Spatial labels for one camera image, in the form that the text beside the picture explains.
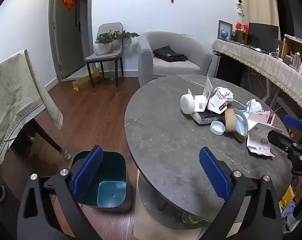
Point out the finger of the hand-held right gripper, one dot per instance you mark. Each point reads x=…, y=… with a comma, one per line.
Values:
x=293, y=121
x=278, y=137

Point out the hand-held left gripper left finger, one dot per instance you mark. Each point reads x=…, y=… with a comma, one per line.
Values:
x=88, y=172

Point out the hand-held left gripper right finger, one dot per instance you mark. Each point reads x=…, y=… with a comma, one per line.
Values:
x=213, y=172

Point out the white barcode carton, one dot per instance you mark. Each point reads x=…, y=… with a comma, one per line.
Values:
x=257, y=142

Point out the teal trash bin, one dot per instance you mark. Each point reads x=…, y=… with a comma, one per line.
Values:
x=111, y=175

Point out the white carton red label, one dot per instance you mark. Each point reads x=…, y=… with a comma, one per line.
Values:
x=261, y=121

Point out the white tissue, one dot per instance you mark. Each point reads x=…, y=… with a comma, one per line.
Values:
x=255, y=106

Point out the white bottle cap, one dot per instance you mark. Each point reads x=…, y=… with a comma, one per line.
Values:
x=217, y=128

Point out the brown tape roll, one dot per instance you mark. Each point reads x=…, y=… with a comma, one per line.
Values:
x=229, y=121

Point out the printed paper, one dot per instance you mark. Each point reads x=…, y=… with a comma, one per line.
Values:
x=224, y=92

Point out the white barcode box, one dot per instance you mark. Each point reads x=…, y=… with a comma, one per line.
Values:
x=201, y=102

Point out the white dome lid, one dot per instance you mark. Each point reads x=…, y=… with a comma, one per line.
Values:
x=187, y=103

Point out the clear plastic packaging sheet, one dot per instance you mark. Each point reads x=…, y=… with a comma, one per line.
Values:
x=207, y=87

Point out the yellow packet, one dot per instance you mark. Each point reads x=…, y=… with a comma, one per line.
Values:
x=287, y=196

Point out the dark wooden table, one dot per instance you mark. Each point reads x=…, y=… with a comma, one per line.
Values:
x=45, y=135

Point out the round grey table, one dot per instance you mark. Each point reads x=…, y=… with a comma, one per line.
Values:
x=166, y=135

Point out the beige fringed tablecloth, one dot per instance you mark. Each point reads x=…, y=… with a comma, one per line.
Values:
x=266, y=67

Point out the wooden desk organizer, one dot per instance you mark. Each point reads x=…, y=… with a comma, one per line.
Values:
x=295, y=52

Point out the cardboard box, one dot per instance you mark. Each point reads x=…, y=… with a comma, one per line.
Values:
x=83, y=81

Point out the black monitor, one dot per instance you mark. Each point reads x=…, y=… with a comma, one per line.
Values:
x=263, y=33

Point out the brown speaker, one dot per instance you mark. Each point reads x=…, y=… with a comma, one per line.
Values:
x=241, y=37

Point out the small red flags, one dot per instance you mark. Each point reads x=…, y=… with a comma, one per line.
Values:
x=241, y=26

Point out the table with beige cloth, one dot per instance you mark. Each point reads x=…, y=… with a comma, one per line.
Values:
x=13, y=92

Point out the small blue globe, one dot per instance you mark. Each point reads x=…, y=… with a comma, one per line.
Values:
x=223, y=33

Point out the beige curtain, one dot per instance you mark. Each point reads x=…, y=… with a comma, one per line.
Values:
x=258, y=2

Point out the potted green plant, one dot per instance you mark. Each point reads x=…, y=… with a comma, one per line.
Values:
x=123, y=36
x=102, y=47

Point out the black bag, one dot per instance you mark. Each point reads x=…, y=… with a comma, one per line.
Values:
x=168, y=54

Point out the grey door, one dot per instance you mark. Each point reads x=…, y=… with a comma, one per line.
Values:
x=66, y=42

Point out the grey armchair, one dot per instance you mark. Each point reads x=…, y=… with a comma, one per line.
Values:
x=171, y=42

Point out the grey chair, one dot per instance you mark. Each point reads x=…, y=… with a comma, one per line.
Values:
x=108, y=27

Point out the red door decoration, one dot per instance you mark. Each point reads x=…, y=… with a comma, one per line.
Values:
x=68, y=2

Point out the picture frame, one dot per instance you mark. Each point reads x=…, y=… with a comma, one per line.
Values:
x=228, y=27

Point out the white security camera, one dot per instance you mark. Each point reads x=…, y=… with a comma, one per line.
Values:
x=239, y=3

